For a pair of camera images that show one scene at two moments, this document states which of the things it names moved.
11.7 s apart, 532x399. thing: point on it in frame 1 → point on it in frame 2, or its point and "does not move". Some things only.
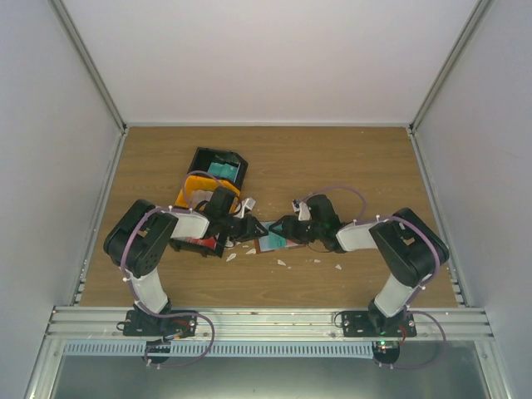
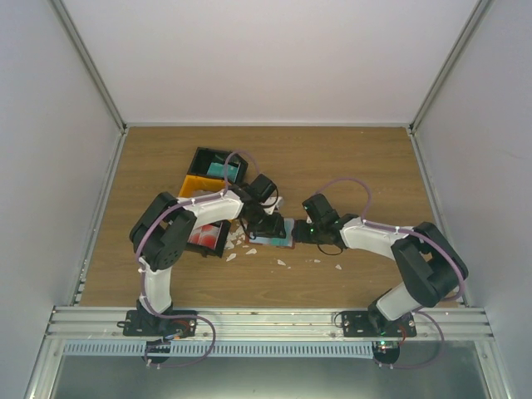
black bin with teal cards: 224,165 does not move
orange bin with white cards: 197,190 does not move
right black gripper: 293,231 does not move
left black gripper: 249,229 → 274,229
